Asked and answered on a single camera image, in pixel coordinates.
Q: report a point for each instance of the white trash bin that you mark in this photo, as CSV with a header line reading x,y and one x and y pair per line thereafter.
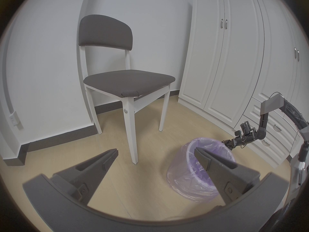
x,y
179,175

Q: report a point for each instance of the purple plastic bag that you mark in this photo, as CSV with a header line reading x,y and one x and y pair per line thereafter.
x,y
212,142

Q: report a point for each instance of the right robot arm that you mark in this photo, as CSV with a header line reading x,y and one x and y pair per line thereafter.
x,y
272,104

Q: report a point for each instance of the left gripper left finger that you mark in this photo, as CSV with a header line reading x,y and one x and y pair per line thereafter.
x,y
89,175

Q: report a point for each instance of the white wall socket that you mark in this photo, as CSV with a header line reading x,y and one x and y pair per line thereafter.
x,y
14,118

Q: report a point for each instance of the white wardrobe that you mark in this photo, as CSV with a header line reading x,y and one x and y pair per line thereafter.
x,y
229,57

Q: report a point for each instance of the white chair with grey seat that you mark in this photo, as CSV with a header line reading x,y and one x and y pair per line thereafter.
x,y
125,80

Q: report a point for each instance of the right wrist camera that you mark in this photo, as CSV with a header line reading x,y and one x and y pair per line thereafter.
x,y
238,133

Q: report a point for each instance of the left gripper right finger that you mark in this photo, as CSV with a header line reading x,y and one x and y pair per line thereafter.
x,y
224,175

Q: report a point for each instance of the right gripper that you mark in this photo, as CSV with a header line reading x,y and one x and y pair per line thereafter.
x,y
236,142

